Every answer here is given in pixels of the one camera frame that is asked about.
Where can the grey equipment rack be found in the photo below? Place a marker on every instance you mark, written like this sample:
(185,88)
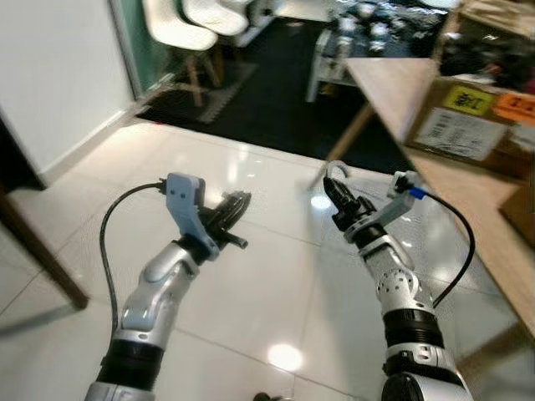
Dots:
(351,42)

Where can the dark cabinet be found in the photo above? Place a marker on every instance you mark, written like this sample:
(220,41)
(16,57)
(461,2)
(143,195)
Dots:
(17,154)

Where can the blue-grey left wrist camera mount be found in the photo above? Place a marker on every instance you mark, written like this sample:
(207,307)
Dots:
(185,205)

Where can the brown wooden table leg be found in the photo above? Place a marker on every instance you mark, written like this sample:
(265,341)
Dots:
(46,251)

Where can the glass door metal frame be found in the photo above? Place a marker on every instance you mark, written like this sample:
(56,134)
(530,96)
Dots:
(138,42)

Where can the light wooden table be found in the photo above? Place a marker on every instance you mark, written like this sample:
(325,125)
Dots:
(476,209)

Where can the black floor mat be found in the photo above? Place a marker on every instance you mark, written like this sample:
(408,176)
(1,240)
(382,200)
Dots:
(276,100)

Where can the white curved plastic scrap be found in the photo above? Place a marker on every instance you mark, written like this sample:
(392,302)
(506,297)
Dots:
(333,170)

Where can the labelled cardboard box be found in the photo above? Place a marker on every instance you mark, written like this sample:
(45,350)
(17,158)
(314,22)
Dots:
(468,125)

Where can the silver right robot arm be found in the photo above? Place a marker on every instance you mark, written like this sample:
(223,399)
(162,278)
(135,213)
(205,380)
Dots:
(410,317)

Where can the plain cardboard box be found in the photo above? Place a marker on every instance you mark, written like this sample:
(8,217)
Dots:
(520,213)

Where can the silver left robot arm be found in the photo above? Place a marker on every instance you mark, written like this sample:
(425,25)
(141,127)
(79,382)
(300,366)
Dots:
(155,301)

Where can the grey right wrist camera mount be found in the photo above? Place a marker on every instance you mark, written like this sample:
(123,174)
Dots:
(386,205)

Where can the white chair wooden legs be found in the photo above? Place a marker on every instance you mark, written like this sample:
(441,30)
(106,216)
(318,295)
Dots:
(219,15)
(175,29)

